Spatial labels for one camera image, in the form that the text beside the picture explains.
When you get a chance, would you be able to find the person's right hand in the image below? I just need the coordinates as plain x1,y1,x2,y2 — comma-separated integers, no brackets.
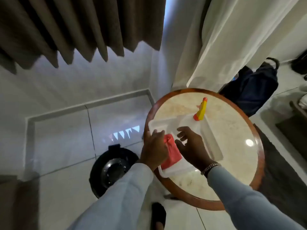
174,126,216,172

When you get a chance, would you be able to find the person's left hand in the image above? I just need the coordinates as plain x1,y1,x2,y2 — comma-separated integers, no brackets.
140,129,169,172

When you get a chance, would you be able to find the red cleaning cloth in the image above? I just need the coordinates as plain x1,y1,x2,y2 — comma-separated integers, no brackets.
160,134,183,170

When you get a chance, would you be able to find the person's right forearm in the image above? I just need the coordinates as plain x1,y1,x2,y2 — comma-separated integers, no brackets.
204,165,305,230

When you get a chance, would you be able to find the person's left forearm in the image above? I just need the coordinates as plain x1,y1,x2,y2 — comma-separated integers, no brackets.
67,163,154,230

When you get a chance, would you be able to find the person's black shoe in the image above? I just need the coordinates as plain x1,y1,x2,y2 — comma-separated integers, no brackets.
151,202,167,230

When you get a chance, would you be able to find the white plastic tray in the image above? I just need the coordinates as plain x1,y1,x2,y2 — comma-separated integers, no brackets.
148,114,224,179

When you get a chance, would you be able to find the yellow spray bottle red cap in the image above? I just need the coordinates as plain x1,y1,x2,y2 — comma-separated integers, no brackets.
193,97,208,121

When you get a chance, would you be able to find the round marble wooden-rim table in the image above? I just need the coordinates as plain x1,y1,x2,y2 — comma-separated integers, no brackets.
143,88,265,211

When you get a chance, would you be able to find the dark blue backpack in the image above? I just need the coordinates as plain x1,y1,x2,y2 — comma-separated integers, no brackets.
218,57,280,117

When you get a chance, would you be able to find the dark grey rug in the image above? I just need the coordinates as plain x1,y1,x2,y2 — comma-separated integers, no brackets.
254,124,307,228

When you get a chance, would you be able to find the white sheer curtain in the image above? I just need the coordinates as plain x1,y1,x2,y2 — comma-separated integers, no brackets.
171,0,307,93

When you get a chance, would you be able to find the black bag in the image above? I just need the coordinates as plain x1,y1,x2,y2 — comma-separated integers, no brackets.
290,50,307,75

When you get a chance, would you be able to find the brown wooden furniture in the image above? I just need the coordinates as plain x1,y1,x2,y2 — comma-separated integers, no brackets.
0,174,40,230

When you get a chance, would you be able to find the brown pleated curtain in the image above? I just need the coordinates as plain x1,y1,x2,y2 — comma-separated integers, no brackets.
0,0,167,75

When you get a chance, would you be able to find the silver chain bracelet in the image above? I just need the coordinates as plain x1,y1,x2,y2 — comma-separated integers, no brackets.
200,162,222,176

